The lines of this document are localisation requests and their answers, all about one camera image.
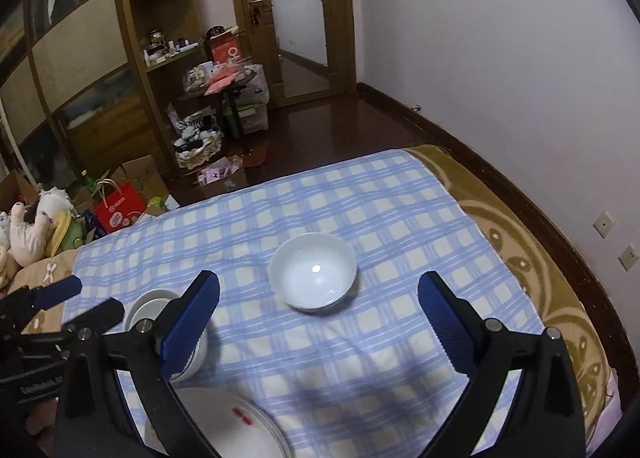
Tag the beige cartoon blanket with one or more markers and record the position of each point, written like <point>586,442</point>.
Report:
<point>50,270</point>

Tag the basket of socks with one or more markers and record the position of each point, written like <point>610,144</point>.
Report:
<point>197,142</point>

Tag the large cardboard box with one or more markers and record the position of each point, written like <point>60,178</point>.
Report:
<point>17,190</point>

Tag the yellow green bag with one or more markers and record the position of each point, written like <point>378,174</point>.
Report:
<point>67,233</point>

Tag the pink plush toy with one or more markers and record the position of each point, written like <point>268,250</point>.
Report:
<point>27,238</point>

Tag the large cherry print plate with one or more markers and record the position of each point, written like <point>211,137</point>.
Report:
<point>283,445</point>

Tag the pink bed sheet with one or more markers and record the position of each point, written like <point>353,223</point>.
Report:
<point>607,413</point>

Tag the pink packet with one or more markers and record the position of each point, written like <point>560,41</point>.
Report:
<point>220,170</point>

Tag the white storage box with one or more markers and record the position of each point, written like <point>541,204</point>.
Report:
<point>255,107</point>

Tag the small side table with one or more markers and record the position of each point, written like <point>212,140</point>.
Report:
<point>232,107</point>

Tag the red and blue bowl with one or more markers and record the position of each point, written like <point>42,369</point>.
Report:
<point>310,263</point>

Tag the wall socket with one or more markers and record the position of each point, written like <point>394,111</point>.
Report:
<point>603,223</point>
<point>629,257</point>

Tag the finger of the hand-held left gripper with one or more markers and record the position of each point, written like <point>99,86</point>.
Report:
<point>55,293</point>
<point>100,315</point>

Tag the wooden door with glass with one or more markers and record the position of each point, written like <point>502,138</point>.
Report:
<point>340,12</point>

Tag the blue white emblem bowl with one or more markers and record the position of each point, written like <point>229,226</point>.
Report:
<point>197,358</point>

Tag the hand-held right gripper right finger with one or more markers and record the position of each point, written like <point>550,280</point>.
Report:
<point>447,328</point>

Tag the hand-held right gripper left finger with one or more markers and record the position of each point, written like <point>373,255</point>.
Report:
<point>190,328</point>

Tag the wooden wardrobe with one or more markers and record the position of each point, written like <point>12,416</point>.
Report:
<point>75,52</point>

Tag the red paper bag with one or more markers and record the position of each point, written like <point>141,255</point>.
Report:
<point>120,210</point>

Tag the wooden corner shelf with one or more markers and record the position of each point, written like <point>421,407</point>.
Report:
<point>160,12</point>

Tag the white plush toy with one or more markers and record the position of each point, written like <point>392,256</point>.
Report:
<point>55,203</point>

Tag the blue plaid cloth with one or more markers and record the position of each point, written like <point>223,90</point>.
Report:
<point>375,363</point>

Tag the gold patterned blanket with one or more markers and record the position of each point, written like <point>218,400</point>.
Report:
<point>525,248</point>

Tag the red box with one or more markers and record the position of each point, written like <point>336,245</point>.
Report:
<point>225,47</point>

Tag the green bottle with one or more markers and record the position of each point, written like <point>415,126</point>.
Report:
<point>91,182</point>

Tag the pink papers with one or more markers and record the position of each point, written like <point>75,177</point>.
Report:
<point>222,80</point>

